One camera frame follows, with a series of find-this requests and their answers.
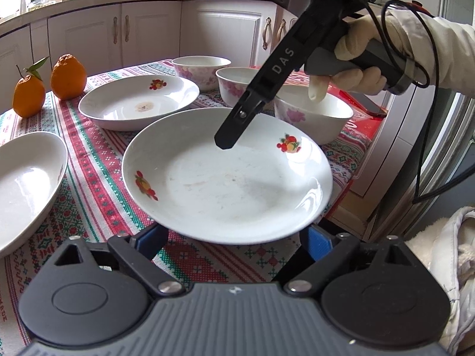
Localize right hand beige glove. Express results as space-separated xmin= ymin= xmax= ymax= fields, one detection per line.
xmin=308 ymin=9 xmax=413 ymax=102

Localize floral white bowl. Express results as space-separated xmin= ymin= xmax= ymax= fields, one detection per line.
xmin=172 ymin=55 xmax=231 ymax=93
xmin=273 ymin=85 xmax=354 ymax=145
xmin=216 ymin=67 xmax=258 ymax=107

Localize white kitchen base cabinets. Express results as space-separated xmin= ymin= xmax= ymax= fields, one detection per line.
xmin=1 ymin=0 xmax=296 ymax=112

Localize right forearm white sleeve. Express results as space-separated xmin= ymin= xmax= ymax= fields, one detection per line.
xmin=386 ymin=10 xmax=474 ymax=96

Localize plain white plate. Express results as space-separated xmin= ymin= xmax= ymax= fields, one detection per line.
xmin=1 ymin=132 xmax=69 ymax=257

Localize white plate stained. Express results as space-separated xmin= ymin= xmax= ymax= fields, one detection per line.
xmin=78 ymin=75 xmax=200 ymax=132

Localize bumpy orange without leaf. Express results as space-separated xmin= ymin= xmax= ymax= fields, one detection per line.
xmin=50 ymin=54 xmax=87 ymax=101

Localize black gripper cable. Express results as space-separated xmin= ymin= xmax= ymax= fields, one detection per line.
xmin=365 ymin=0 xmax=475 ymax=205

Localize orange with leaves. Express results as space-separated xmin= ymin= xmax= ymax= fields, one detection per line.
xmin=12 ymin=56 xmax=49 ymax=118

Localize white fleece jacket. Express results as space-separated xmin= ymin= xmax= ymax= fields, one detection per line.
xmin=406 ymin=206 xmax=474 ymax=355

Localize red cardboard box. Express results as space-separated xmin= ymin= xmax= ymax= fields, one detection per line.
xmin=292 ymin=70 xmax=389 ymax=216

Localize patterned embroidered tablecloth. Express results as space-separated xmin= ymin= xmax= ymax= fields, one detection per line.
xmin=0 ymin=58 xmax=376 ymax=356

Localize white plate fruit decals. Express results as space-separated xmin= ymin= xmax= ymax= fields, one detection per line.
xmin=121 ymin=108 xmax=333 ymax=245

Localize black smartphone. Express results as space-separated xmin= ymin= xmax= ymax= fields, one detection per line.
xmin=350 ymin=93 xmax=387 ymax=118

